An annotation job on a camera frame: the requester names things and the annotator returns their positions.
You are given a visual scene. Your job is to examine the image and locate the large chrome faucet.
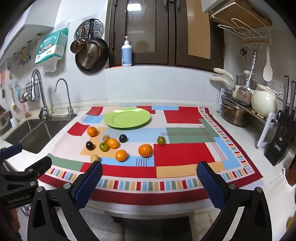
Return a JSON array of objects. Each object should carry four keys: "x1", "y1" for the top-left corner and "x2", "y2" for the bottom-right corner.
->
[{"x1": 31, "y1": 69, "x2": 52, "y2": 120}]

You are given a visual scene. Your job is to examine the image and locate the black wire basket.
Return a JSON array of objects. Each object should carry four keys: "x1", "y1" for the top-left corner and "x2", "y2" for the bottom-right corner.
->
[{"x1": 18, "y1": 82, "x2": 38, "y2": 103}]

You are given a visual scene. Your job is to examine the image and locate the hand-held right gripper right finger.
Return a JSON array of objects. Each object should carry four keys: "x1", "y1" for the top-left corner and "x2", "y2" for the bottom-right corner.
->
[{"x1": 196, "y1": 161, "x2": 273, "y2": 241}]

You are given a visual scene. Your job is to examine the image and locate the large steel pot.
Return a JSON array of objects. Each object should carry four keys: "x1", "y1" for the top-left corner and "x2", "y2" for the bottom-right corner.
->
[{"x1": 221, "y1": 101, "x2": 251, "y2": 128}]

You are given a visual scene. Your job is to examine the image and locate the colourful patchwork tablecloth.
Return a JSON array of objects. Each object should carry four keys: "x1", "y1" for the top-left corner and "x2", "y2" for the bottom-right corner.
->
[{"x1": 37, "y1": 105, "x2": 264, "y2": 207}]

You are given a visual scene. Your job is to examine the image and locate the large orange with stem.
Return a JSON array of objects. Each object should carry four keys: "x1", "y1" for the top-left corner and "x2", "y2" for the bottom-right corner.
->
[{"x1": 138, "y1": 144, "x2": 153, "y2": 158}]

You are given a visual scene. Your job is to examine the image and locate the white pump bottle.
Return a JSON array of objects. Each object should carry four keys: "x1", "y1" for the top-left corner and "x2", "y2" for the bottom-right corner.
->
[{"x1": 121, "y1": 36, "x2": 133, "y2": 67}]

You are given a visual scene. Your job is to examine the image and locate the black kitchen scissors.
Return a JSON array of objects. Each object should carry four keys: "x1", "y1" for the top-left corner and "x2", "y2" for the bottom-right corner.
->
[{"x1": 277, "y1": 109, "x2": 292, "y2": 139}]

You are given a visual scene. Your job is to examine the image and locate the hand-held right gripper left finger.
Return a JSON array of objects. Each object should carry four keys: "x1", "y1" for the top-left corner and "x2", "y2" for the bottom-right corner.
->
[{"x1": 27, "y1": 160, "x2": 103, "y2": 241}]

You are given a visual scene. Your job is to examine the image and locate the steel sink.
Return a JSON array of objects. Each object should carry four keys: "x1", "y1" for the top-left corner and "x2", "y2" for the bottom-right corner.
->
[{"x1": 3, "y1": 118, "x2": 72, "y2": 154}]

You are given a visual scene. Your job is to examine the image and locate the green plate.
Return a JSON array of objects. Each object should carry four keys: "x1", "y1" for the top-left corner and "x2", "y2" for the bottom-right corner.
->
[{"x1": 104, "y1": 107, "x2": 152, "y2": 129}]

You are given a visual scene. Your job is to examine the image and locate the white wire rack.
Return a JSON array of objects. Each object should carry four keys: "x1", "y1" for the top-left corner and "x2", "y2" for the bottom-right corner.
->
[{"x1": 210, "y1": 9, "x2": 272, "y2": 49}]

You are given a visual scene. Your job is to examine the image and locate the knife with dark handle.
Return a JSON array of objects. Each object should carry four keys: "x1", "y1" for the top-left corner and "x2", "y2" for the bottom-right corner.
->
[
  {"x1": 290, "y1": 81, "x2": 296, "y2": 114},
  {"x1": 283, "y1": 75, "x2": 290, "y2": 109}
]

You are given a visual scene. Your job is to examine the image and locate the white dish rack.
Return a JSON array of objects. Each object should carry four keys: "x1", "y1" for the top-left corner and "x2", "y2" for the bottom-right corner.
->
[{"x1": 218, "y1": 88, "x2": 278, "y2": 149}]

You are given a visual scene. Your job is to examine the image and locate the white ceramic jug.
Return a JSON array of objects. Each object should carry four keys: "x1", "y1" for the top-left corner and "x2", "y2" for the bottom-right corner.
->
[{"x1": 251, "y1": 83, "x2": 282, "y2": 118}]

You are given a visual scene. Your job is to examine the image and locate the green printed box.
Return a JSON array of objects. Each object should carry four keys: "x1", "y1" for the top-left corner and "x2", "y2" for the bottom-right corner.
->
[{"x1": 35, "y1": 27, "x2": 69, "y2": 65}]

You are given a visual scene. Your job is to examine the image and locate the metal skimmer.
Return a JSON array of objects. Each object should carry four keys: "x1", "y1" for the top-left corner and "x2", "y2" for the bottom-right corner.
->
[{"x1": 235, "y1": 50, "x2": 258, "y2": 105}]

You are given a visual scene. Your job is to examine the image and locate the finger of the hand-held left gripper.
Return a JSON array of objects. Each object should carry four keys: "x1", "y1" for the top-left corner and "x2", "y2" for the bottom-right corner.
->
[
  {"x1": 0, "y1": 156, "x2": 53, "y2": 186},
  {"x1": 0, "y1": 143, "x2": 23, "y2": 163}
]

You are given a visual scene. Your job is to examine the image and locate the white rice paddle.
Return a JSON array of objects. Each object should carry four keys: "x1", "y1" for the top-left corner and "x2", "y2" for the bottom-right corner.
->
[{"x1": 263, "y1": 47, "x2": 273, "y2": 81}]

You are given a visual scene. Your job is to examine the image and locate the black knife block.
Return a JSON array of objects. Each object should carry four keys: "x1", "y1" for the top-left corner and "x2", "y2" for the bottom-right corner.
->
[{"x1": 264, "y1": 109, "x2": 296, "y2": 166}]

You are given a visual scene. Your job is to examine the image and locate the wooden cutting board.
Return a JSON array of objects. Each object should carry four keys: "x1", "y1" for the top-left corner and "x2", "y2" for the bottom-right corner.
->
[{"x1": 214, "y1": 2, "x2": 272, "y2": 28}]

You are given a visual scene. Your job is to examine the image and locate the small steel pot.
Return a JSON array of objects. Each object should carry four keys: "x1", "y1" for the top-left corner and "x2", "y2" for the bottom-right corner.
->
[{"x1": 235, "y1": 70, "x2": 258, "y2": 91}]

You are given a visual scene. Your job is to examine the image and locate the slender chrome faucet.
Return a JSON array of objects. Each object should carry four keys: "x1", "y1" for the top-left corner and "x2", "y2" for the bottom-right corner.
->
[{"x1": 55, "y1": 78, "x2": 78, "y2": 120}]

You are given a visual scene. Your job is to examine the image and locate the small copper saucepan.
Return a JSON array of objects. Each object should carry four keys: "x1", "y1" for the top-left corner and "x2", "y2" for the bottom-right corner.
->
[{"x1": 70, "y1": 22, "x2": 87, "y2": 54}]

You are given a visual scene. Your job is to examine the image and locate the round metal steamer rack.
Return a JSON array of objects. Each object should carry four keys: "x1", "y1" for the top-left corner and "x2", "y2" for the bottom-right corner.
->
[{"x1": 74, "y1": 19, "x2": 105, "y2": 42}]

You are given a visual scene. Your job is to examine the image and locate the dark wooden window frame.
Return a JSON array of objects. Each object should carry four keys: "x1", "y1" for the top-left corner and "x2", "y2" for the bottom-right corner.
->
[{"x1": 107, "y1": 0, "x2": 224, "y2": 71}]

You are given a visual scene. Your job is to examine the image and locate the dark colander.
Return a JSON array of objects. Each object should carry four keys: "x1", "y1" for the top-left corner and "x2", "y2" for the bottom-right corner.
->
[{"x1": 75, "y1": 37, "x2": 109, "y2": 75}]

